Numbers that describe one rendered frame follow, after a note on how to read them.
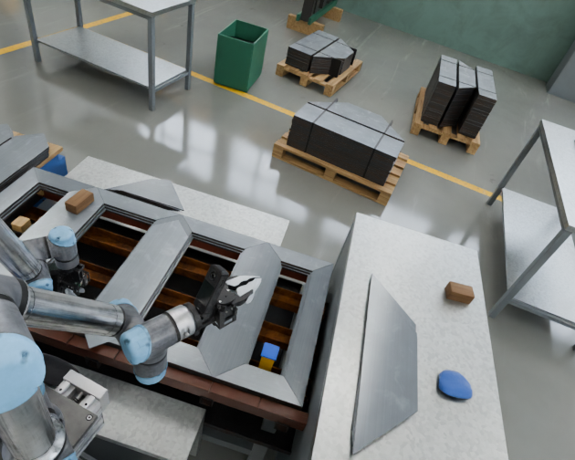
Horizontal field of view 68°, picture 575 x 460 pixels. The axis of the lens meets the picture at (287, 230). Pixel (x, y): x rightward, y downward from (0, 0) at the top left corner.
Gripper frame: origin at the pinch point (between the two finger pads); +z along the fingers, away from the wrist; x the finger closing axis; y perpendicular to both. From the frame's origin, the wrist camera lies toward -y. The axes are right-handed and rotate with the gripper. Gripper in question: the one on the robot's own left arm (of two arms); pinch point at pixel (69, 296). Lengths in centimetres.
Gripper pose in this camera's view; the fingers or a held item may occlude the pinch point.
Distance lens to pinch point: 184.7
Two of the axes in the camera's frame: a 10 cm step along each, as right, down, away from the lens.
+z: -2.0, 7.2, 6.7
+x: 2.3, -6.3, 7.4
